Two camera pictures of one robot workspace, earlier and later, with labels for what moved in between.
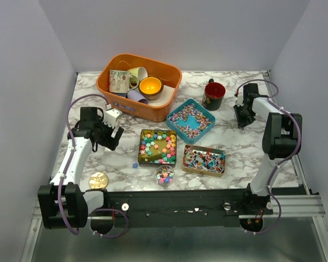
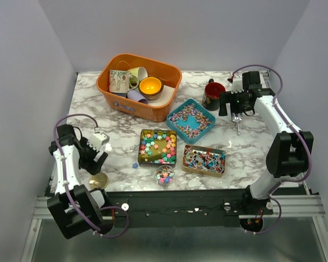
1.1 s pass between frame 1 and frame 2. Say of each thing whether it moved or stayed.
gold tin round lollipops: stayed
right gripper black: moved
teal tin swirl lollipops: stayed
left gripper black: moved
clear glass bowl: stayed
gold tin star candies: stayed
